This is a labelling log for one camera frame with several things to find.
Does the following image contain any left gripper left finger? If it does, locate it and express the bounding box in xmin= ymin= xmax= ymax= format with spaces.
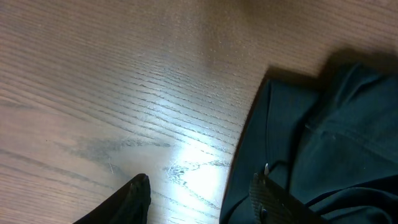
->
xmin=74 ymin=174 xmax=151 ymax=224

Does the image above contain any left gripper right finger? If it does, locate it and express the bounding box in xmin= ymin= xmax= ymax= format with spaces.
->
xmin=249 ymin=173 xmax=326 ymax=224

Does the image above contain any black polo shirt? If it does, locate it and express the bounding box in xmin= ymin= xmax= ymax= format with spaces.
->
xmin=220 ymin=64 xmax=397 ymax=223

